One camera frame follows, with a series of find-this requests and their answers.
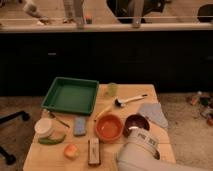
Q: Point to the whiteboard eraser block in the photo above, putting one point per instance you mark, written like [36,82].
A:
[94,152]

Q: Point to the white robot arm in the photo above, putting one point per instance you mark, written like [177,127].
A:
[138,154]

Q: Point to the green plastic cup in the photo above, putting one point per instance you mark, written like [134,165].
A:
[112,89]

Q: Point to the green plastic tray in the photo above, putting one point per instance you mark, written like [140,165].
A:
[71,95]

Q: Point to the orange bowl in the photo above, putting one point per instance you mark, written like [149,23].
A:
[108,128]

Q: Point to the dark brown bowl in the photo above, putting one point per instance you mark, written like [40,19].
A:
[135,121]

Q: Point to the blue sponge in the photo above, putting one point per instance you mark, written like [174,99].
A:
[79,126]

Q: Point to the grey blue folded cloth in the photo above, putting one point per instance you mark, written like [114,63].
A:
[153,111]

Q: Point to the orange peach toy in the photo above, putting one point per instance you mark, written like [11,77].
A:
[71,151]

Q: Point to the white handled dish brush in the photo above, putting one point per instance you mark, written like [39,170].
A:
[123,102]

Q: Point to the black handled utensil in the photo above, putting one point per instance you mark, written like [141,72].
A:
[51,115]

